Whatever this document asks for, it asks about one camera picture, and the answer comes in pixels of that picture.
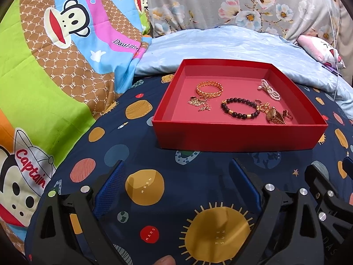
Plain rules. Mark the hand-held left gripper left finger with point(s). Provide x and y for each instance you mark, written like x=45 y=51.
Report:
x=110 y=189

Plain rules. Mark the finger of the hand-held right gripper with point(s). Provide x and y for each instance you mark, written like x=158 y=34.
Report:
x=322 y=187

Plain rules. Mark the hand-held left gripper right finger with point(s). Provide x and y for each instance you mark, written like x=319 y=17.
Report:
x=245 y=189

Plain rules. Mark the red cardboard box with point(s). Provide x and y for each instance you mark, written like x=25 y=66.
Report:
x=237 y=138

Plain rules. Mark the gold wrist watch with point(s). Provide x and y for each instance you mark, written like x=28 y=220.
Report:
x=273 y=114

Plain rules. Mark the person's left hand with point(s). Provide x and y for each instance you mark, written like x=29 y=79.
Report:
x=165 y=261

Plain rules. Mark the navy planet print blanket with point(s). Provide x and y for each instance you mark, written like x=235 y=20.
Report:
x=171 y=171

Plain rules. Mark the dark flat device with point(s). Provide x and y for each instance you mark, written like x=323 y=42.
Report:
x=331 y=70

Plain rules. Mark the colourful monkey print blanket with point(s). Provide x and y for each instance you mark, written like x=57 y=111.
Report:
x=41 y=74

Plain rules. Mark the pink cartoon face pillow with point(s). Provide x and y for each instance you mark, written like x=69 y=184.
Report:
x=317 y=48

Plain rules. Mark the light blue quilt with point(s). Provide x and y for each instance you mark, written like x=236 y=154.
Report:
x=220 y=44

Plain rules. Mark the grey floral bedsheet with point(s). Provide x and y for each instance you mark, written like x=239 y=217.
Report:
x=206 y=5

